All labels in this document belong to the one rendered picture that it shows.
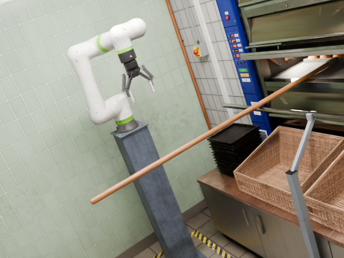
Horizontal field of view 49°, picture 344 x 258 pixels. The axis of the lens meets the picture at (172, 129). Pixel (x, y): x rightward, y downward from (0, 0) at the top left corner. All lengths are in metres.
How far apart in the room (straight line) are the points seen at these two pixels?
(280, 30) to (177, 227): 1.55
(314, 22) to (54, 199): 2.20
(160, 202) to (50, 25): 1.52
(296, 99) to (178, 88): 1.16
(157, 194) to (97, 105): 0.78
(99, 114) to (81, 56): 0.38
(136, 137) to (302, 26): 1.24
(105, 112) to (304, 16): 1.32
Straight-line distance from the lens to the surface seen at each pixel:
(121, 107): 2.53
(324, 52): 2.09
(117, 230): 3.35
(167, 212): 2.81
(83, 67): 2.39
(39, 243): 3.20
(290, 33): 2.39
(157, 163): 1.90
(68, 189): 3.10
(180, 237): 2.94
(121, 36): 2.03
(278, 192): 2.30
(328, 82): 2.35
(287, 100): 2.65
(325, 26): 2.22
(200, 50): 3.06
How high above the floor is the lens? 1.90
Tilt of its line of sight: 18 degrees down
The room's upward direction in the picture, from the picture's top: 20 degrees counter-clockwise
